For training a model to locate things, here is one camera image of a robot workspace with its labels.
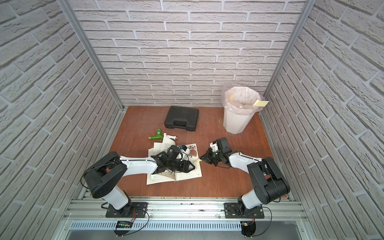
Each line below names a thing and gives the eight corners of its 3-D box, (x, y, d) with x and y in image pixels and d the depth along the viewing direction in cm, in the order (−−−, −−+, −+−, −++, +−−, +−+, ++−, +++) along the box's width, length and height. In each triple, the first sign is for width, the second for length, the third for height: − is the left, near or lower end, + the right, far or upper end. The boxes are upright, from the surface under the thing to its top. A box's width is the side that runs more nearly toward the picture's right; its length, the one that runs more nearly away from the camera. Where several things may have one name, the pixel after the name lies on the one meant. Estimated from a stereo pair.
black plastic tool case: (164, 127, 108) (163, 123, 104) (171, 109, 120) (170, 105, 116) (196, 131, 106) (196, 127, 102) (199, 112, 118) (199, 108, 114)
